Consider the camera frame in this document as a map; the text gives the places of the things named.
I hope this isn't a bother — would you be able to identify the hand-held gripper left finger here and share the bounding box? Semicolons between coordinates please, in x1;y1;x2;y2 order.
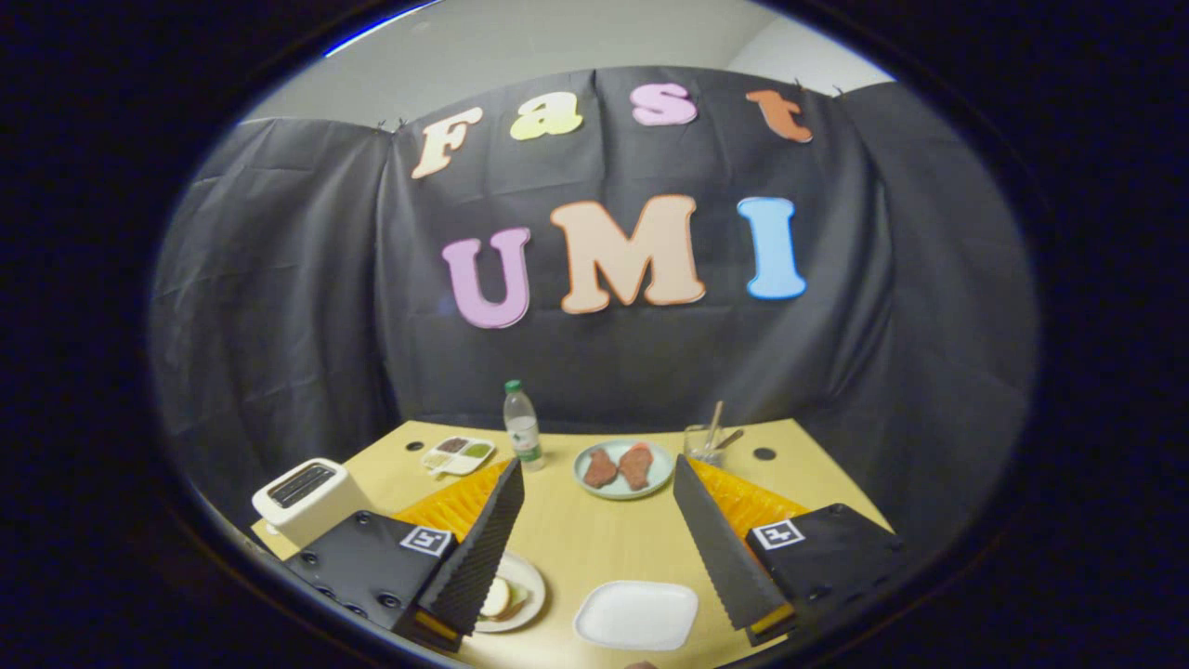
283;455;527;653

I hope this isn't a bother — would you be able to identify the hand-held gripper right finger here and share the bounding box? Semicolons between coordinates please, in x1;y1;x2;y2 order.
671;453;916;649

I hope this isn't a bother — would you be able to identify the cream round plate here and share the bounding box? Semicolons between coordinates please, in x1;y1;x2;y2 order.
474;552;547;635

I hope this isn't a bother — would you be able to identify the white sauce tray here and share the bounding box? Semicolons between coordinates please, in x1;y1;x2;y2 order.
421;436;497;478

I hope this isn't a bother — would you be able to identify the light blue round plate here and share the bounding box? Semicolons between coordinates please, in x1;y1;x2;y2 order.
572;439;676;501

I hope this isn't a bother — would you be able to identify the clear glass cup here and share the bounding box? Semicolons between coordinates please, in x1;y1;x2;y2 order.
684;424;727;467

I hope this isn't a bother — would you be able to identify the white square plate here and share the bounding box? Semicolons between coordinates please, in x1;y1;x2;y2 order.
573;581;699;652

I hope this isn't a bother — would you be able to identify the clear plastic water bottle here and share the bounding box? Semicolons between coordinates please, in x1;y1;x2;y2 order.
503;379;546;472

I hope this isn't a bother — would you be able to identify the white toaster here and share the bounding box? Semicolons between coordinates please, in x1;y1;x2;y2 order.
252;457;372;549

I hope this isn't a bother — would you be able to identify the black backdrop cloth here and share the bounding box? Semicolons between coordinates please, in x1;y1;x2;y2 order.
149;65;1039;549

